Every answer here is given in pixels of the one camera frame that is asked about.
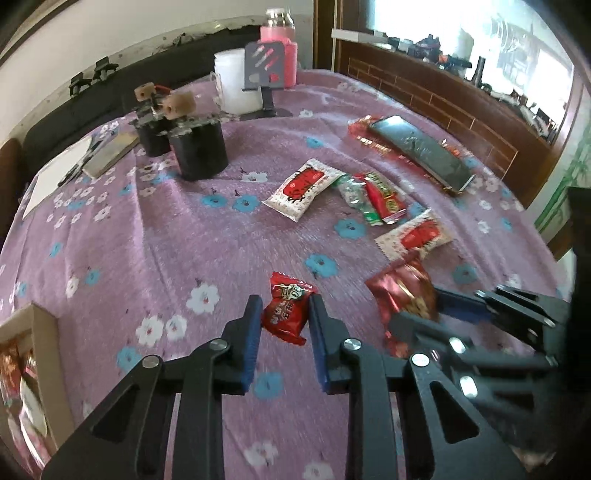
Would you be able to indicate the green bamboo wall decal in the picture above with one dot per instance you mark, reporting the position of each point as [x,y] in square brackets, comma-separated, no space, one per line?
[561,184]

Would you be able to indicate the brown notebook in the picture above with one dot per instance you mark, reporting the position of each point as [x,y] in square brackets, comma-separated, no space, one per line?
[111,152]

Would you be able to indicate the red packet gold seal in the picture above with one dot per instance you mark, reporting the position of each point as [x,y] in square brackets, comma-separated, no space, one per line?
[385,201]

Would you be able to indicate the pink bottle knitted sleeve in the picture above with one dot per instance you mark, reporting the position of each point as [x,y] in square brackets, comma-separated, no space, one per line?
[281,50]

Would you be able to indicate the purple floral tablecloth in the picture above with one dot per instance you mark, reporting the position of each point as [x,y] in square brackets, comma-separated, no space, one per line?
[184,230]

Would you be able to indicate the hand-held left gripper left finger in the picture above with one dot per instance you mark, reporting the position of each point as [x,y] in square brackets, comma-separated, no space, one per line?
[244,344]

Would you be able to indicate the pink cartoon snack packet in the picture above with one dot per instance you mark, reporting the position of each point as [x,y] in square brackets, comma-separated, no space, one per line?
[30,410]

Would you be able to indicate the white flat box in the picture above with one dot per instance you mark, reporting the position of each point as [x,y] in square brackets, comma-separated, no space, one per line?
[355,35]

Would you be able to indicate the wooden brick-pattern cabinet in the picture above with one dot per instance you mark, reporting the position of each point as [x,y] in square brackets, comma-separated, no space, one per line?
[438,97]

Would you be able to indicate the white paper sheet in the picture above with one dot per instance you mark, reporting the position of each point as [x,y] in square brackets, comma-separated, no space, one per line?
[60,173]

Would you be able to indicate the white plastic jar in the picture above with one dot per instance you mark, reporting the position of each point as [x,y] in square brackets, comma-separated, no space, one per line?
[233,78]

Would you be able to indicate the black pen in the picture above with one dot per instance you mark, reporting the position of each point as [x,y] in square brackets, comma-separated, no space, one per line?
[81,161]

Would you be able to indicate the black smartphone gold case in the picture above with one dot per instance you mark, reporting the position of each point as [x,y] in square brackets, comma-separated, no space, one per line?
[420,152]

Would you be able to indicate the green candy packet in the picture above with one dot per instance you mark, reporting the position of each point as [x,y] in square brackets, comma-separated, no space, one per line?
[353,196]

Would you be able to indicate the red candy packet white print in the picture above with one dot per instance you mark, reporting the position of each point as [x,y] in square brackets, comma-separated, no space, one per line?
[286,316]

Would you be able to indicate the cork spool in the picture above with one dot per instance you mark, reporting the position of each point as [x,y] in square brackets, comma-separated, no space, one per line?
[145,92]
[180,104]

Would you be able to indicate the black clip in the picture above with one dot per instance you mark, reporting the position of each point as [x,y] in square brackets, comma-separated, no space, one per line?
[104,67]
[78,83]

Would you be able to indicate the grey card on stand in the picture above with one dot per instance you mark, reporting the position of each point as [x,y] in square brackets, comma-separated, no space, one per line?
[263,64]

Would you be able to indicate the cardboard box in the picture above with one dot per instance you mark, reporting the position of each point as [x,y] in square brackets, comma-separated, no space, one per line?
[48,350]

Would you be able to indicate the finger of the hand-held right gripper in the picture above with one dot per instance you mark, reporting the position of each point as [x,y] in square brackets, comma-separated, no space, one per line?
[461,305]
[429,334]

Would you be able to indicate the black sofa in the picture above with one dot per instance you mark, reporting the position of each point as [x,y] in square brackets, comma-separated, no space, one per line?
[69,110]

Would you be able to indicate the long white red snack packet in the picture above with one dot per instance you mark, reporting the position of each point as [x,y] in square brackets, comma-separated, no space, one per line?
[415,235]

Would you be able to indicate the brown chair back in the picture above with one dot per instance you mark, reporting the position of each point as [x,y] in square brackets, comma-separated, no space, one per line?
[9,161]

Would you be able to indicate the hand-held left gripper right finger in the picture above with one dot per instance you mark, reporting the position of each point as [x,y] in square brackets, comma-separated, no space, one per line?
[319,344]

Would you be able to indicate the large dark red snack packet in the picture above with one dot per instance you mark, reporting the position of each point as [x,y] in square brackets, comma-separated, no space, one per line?
[401,290]

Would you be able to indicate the black cylinder holder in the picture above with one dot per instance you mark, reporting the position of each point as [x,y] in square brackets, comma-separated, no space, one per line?
[198,147]
[154,136]

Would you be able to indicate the small dark red snack packet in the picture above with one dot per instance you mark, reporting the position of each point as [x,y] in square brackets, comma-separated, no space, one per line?
[9,364]

